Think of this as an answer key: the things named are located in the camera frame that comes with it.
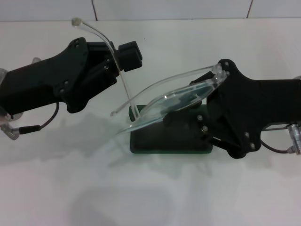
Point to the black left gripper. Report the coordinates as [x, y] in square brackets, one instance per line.
[42, 84]

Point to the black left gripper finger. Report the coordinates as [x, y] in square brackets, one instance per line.
[132, 64]
[130, 50]

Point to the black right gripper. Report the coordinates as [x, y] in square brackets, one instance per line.
[247, 106]

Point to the clear frame glasses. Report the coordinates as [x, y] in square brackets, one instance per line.
[217, 75]

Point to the green glasses case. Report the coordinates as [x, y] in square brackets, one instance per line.
[145, 150]

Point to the silver connector stub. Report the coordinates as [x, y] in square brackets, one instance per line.
[35, 60]

